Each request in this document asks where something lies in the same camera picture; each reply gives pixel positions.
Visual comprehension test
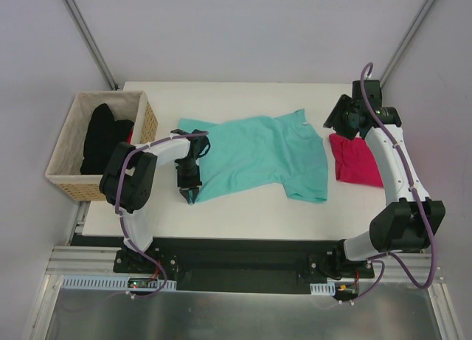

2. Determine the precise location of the teal t shirt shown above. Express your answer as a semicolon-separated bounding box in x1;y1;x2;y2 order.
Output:
178;109;329;204

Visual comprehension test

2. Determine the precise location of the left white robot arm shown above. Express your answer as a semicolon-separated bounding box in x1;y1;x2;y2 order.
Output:
99;129;211;273

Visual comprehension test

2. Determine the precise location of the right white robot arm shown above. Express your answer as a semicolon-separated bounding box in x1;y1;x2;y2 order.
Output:
324;80;445;279

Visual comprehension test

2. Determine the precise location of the folded pink t shirt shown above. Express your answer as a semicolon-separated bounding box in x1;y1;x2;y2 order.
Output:
329;133;384;188

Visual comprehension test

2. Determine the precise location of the black t shirt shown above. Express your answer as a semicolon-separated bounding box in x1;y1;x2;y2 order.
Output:
80;103;134;175

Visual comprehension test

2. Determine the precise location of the wicker laundry basket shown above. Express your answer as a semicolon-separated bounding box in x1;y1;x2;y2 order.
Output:
45;91;158;201

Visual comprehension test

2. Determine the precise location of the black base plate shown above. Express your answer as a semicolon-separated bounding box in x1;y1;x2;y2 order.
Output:
113;238;374;294

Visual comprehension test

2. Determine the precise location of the left slotted cable duct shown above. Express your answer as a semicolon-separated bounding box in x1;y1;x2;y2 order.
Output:
62;275;177;292

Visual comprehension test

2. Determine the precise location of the slotted cable duct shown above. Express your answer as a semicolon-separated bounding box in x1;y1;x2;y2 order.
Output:
310;281;336;296
62;275;177;292

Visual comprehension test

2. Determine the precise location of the right slotted cable duct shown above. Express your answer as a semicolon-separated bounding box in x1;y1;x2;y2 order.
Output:
310;281;336;296

